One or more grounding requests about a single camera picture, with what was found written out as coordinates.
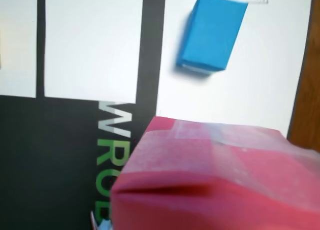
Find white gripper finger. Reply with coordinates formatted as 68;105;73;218
89;210;112;230

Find red paper box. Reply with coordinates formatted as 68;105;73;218
109;116;320;230

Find white sheet labelled HOME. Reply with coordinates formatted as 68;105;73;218
155;0;313;141

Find blue paper box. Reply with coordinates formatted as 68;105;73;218
175;0;249;76

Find black mat with WROB print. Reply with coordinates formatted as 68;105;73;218
0;0;315;230

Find white sheet labelled 1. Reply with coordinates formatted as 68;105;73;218
43;0;146;105

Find white sheet labelled 2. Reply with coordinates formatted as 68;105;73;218
0;0;39;99

